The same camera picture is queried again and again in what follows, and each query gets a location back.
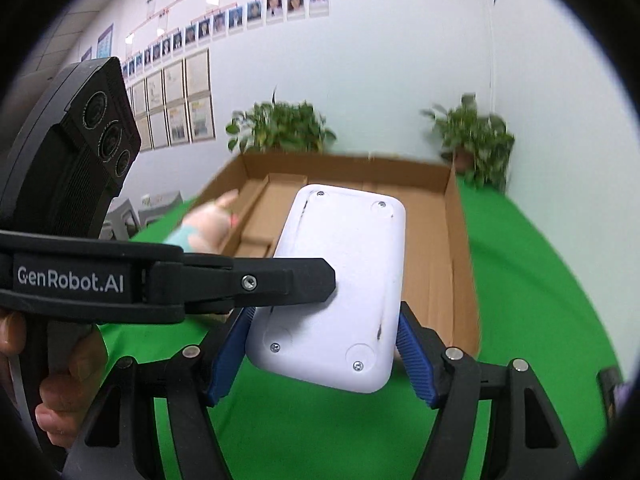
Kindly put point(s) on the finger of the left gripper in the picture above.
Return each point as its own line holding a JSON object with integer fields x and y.
{"x": 214, "y": 284}

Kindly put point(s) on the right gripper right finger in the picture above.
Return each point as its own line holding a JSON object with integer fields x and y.
{"x": 526, "y": 439}

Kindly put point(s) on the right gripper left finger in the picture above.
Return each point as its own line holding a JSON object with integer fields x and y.
{"x": 119, "y": 438}

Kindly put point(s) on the pink and blue plush toy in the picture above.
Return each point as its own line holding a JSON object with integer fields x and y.
{"x": 204, "y": 228}

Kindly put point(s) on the white device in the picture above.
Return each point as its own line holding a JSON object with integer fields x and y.
{"x": 348, "y": 341}

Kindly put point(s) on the person's left hand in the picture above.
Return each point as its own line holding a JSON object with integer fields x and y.
{"x": 65, "y": 396}

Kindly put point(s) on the grey plastic stool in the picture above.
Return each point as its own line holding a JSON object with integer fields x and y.
{"x": 156, "y": 206}
{"x": 120, "y": 222}

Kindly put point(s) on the black phone on table edge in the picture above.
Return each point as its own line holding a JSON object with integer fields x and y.
{"x": 610, "y": 381}

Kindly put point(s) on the green table cloth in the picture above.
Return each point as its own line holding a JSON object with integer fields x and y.
{"x": 531, "y": 307}

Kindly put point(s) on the left potted plant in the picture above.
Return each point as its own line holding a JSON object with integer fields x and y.
{"x": 279, "y": 126}

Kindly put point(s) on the potted plant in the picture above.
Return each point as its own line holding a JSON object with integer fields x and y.
{"x": 279, "y": 126}
{"x": 479, "y": 146}

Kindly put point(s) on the large open cardboard box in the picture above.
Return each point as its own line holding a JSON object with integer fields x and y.
{"x": 420, "y": 201}

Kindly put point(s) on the right potted plant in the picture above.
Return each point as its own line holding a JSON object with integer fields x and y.
{"x": 479, "y": 146}

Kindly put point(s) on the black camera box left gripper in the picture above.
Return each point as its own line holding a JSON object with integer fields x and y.
{"x": 72, "y": 155}

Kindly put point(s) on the framed certificates on wall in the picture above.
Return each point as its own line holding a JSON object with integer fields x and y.
{"x": 174, "y": 105}

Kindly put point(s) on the portrait photo row on wall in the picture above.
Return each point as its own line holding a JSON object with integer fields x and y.
{"x": 217, "y": 24}

